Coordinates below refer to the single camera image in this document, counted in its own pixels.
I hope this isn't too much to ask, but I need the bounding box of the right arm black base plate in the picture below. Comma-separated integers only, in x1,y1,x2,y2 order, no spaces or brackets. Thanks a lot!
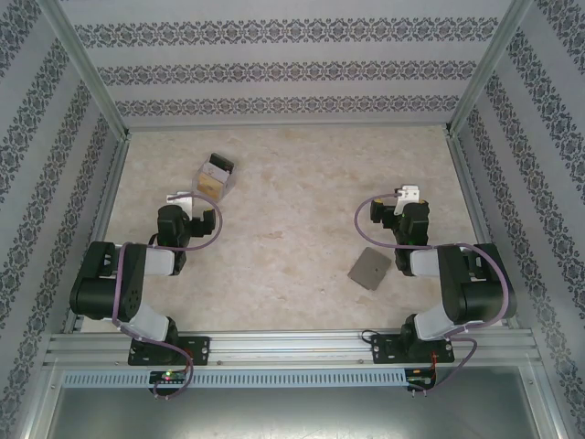
369,333,456,366

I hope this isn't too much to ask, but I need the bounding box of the aluminium table side rail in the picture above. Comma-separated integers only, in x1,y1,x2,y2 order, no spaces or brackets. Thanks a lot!
445,127,520,329
61,132,133,334

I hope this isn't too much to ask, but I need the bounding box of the white card with pagoda print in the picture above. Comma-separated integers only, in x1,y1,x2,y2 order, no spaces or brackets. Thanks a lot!
198,160,229,182

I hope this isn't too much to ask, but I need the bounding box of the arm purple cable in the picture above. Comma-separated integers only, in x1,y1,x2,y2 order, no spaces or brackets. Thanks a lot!
355,190,512,399
111,191,225,402

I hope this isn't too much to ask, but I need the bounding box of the aluminium mounting rail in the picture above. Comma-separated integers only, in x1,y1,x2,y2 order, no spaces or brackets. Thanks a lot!
43,331,543,367

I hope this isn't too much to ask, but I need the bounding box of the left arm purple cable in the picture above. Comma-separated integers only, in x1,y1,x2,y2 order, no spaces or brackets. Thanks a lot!
111,191,225,402

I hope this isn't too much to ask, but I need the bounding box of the sheet metal panel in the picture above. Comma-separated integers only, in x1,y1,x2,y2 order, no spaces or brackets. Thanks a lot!
45,386,557,439

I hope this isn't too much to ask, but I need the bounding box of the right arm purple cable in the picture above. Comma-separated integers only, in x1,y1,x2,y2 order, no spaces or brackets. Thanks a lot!
355,190,512,399

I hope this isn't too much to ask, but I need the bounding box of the clear acrylic card box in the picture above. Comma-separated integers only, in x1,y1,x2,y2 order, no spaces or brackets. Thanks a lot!
191,153,239,202

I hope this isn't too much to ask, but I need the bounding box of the slotted grey cable duct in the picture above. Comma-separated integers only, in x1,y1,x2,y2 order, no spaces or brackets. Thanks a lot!
61,369,408,388

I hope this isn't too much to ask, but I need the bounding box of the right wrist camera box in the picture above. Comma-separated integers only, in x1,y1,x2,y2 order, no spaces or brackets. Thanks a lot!
394,184,421,217

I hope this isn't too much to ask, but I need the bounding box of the gold card with black stripe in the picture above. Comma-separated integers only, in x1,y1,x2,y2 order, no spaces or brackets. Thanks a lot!
196,176,225,196

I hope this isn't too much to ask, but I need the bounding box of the aluminium frame post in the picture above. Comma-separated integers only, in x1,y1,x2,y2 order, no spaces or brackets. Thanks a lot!
445,0,536,138
39,0,133,141

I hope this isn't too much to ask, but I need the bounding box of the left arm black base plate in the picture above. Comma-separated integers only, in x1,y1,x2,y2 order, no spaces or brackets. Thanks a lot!
127,336,212,367

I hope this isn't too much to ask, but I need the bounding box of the dark VIP card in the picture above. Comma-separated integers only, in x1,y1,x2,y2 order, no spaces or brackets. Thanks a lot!
208,153,237,171

